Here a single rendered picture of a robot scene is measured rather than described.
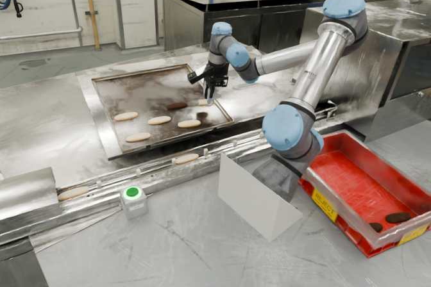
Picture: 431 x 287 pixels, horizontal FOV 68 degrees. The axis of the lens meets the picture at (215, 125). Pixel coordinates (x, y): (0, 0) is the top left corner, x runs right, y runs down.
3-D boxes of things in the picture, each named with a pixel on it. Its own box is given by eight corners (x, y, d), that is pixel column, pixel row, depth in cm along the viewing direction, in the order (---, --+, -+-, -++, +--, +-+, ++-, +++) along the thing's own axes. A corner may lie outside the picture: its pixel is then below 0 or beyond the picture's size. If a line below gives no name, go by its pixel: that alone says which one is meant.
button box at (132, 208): (126, 229, 104) (122, 205, 98) (120, 212, 110) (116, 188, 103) (151, 220, 107) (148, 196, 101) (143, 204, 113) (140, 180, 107)
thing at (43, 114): (84, 369, 136) (34, 253, 91) (15, 206, 208) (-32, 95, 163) (324, 188, 237) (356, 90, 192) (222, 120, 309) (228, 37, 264)
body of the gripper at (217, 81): (226, 88, 137) (231, 64, 129) (208, 90, 134) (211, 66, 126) (220, 78, 142) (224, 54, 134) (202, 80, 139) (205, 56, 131)
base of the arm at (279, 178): (293, 206, 105) (310, 182, 106) (282, 198, 93) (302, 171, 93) (258, 180, 114) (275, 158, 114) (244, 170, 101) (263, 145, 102)
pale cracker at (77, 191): (58, 202, 103) (57, 200, 103) (56, 195, 106) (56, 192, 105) (90, 192, 108) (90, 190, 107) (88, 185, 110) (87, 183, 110)
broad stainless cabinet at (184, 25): (200, 107, 328) (203, 4, 272) (163, 69, 403) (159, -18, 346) (333, 76, 412) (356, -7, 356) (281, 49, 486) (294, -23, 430)
